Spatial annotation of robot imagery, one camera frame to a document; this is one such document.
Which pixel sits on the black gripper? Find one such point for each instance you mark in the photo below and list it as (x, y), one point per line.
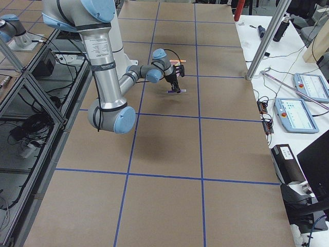
(171, 80)

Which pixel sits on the purple marker pen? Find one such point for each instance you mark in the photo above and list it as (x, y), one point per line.
(183, 90)

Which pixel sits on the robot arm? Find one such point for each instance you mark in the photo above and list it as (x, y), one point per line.
(114, 74)
(11, 27)

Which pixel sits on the pink mesh pen holder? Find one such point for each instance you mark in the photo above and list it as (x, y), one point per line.
(175, 62)

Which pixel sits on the white support column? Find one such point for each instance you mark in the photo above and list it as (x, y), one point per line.
(120, 57)

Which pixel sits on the metal rod with hook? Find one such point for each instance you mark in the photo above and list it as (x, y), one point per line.
(293, 88)

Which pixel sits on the folded blue umbrella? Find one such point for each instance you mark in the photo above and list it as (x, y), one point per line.
(261, 31)

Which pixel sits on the near teach pendant tablet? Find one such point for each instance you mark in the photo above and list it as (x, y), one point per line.
(295, 116)

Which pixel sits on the teach pendant tablet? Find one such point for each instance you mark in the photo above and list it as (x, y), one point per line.
(311, 85)
(295, 116)

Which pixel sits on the black water bottle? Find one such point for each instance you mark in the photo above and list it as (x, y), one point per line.
(282, 28)

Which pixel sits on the far teach pendant tablet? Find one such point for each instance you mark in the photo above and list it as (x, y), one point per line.
(311, 85)

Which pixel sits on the black box device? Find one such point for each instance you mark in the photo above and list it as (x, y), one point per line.
(286, 165)

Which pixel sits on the wooden board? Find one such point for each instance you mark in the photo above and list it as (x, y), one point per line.
(318, 47)

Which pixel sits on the black monitor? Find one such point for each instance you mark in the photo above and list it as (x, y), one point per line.
(314, 164)

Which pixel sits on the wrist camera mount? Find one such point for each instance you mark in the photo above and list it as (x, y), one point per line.
(179, 70)

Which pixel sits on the aluminium frame post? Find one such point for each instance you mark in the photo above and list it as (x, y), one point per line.
(270, 32)

